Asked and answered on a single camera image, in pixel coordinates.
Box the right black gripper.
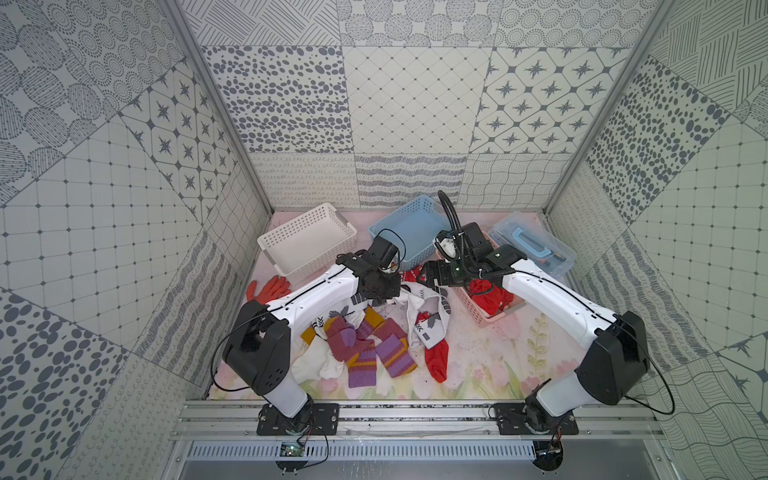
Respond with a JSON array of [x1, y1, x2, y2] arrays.
[[414, 256, 476, 289]]

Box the red snowflake sock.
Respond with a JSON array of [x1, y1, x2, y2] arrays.
[[468, 279, 515, 316]]

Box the white sock black pattern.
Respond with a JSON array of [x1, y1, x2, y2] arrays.
[[401, 282, 451, 349]]

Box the plain white sock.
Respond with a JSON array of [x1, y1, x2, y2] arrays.
[[291, 337, 344, 384]]

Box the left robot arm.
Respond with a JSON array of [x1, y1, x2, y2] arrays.
[[219, 236, 400, 420]]

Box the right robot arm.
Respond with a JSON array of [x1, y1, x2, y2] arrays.
[[420, 224, 651, 432]]

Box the pink plastic basket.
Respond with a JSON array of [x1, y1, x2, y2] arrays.
[[434, 224, 524, 326]]

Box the blue plastic basket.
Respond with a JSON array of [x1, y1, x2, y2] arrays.
[[368, 195, 450, 271]]

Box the white plastic basket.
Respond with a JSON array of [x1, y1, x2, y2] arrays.
[[257, 203, 357, 284]]

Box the red santa striped sock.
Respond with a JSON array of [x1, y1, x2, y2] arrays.
[[401, 265, 422, 283]]

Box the clear plastic tool box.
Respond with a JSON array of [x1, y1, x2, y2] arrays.
[[489, 212, 576, 278]]

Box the purple striped sock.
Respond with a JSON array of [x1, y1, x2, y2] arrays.
[[323, 310, 417, 388]]

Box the plain red sock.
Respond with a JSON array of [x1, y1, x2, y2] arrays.
[[424, 339, 449, 383]]

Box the red rubber glove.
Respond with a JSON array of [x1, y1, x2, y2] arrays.
[[246, 276, 291, 305]]

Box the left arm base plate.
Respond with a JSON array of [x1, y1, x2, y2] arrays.
[[257, 400, 340, 436]]

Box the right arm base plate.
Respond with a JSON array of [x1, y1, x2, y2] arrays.
[[488, 402, 579, 436]]

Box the aluminium mounting rail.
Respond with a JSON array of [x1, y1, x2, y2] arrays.
[[171, 400, 663, 440]]

